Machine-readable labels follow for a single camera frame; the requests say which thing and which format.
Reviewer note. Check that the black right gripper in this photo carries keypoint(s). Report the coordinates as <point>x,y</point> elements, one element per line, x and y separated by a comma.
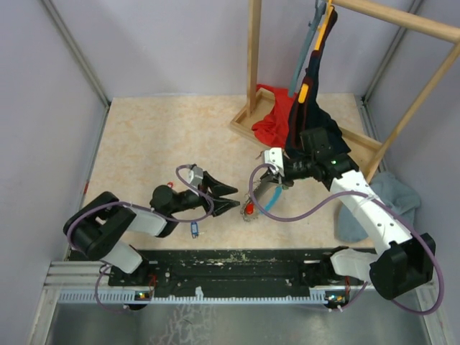
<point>270,177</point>

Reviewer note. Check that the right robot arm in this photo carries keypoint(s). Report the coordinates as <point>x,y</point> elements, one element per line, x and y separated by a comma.
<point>402,261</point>

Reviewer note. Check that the yellow hanger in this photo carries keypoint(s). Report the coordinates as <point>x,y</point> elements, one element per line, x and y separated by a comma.
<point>316,46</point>

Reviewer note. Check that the large keyring with blue grip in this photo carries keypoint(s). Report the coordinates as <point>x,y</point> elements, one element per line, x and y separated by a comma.
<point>266,194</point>

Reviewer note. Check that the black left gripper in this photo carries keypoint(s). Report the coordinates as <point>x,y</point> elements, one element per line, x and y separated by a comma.
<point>218,187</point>

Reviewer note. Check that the white cable duct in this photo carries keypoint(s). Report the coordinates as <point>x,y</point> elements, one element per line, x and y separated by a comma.
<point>111,296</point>

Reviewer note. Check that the navy jersey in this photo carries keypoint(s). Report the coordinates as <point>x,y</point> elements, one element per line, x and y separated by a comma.
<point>305,112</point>

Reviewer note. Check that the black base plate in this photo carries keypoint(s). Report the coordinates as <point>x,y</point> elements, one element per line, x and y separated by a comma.
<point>232,273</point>

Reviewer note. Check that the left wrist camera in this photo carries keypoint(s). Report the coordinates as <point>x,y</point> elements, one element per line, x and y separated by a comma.
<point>195,176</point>

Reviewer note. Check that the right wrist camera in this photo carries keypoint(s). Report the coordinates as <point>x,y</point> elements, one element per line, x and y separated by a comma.
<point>274,159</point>

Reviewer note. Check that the red t-shirt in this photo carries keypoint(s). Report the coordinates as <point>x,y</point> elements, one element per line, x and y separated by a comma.
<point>273,129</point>

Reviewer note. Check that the blue tag key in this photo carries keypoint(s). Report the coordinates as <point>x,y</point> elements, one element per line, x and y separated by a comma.
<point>195,230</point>

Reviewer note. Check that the light blue t-shirt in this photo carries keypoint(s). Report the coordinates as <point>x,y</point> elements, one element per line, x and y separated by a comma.
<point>397,196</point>

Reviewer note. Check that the grey-blue hanger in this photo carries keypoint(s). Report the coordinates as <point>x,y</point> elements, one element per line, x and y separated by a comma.
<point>320,10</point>

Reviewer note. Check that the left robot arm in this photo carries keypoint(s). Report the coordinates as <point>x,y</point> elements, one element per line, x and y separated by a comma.
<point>96,230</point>

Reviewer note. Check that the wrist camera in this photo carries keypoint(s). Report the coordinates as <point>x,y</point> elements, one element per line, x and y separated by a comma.
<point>274,159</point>
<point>195,176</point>

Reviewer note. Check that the wooden clothes rack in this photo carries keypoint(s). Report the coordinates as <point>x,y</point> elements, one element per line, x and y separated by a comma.
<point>348,67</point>

